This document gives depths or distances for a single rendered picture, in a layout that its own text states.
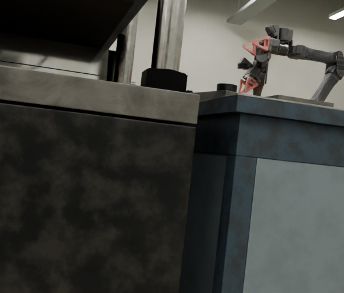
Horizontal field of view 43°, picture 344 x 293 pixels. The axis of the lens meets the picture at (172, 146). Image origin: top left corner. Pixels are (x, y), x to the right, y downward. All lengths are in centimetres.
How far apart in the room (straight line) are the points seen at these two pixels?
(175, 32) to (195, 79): 812
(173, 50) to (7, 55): 64
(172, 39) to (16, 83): 32
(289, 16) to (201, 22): 193
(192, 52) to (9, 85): 836
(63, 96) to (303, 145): 53
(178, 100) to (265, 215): 32
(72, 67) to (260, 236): 78
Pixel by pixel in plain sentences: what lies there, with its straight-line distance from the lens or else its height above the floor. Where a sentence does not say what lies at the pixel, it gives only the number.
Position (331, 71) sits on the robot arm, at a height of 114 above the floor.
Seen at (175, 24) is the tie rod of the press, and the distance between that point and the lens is 94.
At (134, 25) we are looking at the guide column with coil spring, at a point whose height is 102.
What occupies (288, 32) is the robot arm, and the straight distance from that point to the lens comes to 224.
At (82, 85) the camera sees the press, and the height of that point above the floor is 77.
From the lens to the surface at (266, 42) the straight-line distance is 213.
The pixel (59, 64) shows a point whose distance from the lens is 141.
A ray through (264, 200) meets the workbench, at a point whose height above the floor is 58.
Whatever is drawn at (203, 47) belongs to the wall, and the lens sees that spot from 920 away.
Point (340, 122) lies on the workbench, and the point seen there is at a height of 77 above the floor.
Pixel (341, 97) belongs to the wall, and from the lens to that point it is 1038.
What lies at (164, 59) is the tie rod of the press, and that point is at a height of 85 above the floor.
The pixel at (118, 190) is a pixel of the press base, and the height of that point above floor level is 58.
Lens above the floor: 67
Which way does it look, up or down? level
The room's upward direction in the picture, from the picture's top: 6 degrees clockwise
